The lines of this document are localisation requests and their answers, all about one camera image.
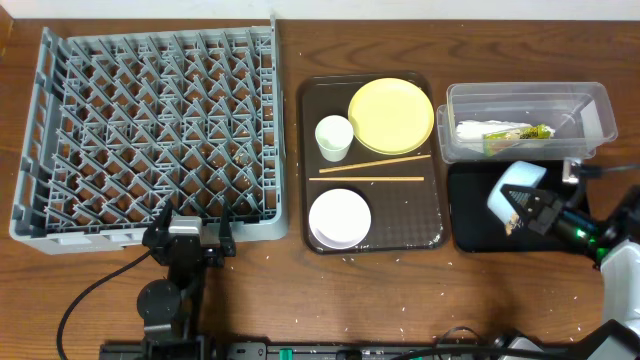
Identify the green snack wrapper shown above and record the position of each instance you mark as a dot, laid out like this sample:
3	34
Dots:
496	142

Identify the wooden chopstick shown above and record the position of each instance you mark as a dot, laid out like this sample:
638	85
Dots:
373	164
368	179

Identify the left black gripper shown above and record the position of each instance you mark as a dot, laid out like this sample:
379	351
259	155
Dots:
225	246

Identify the grey plastic dish rack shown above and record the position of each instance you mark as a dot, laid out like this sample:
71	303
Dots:
120	126

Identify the upper wooden chopstick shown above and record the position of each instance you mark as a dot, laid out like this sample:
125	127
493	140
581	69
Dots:
373	164

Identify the black waste tray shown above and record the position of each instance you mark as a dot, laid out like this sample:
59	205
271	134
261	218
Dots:
475	227

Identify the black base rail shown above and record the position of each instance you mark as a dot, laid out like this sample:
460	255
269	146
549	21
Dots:
261	351

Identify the yellow round plate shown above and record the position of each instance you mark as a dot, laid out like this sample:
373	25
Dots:
391	116

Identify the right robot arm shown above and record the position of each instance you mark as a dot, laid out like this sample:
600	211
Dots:
612	244

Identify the white plastic cup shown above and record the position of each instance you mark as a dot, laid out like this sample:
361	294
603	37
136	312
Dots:
333	135

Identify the clear plastic waste bin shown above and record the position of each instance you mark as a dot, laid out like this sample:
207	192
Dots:
580	113

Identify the white round bowl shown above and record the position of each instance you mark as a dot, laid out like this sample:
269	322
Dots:
340	219

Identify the lower wooden chopstick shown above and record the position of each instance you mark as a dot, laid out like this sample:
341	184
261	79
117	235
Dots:
368	179

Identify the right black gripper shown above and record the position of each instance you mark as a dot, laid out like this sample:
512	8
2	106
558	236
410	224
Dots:
544	213

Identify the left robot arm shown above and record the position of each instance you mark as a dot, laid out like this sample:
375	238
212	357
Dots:
170	307

